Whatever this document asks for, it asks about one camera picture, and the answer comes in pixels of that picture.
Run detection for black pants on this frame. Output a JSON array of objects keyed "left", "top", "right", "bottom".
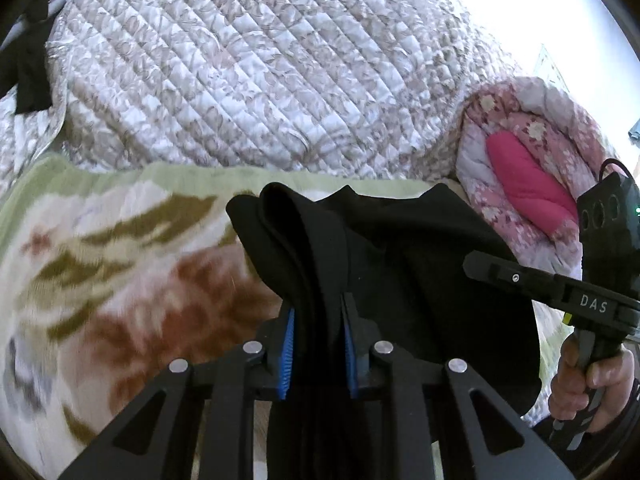
[{"left": 227, "top": 183, "right": 541, "bottom": 479}]

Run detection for right hand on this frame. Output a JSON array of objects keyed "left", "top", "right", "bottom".
[{"left": 548, "top": 335, "right": 634, "bottom": 434}]

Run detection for pink floral rolled quilt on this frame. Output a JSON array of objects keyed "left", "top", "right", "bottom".
[{"left": 456, "top": 77, "right": 615, "bottom": 278}]

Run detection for floral plush blanket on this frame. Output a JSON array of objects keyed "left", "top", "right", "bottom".
[{"left": 1, "top": 155, "right": 427, "bottom": 479}]

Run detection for beige quilted bedspread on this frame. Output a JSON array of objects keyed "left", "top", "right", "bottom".
[{"left": 1, "top": 0, "right": 508, "bottom": 188}]

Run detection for dark clothes pile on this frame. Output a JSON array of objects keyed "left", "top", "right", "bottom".
[{"left": 1, "top": 0, "right": 58, "bottom": 115}]

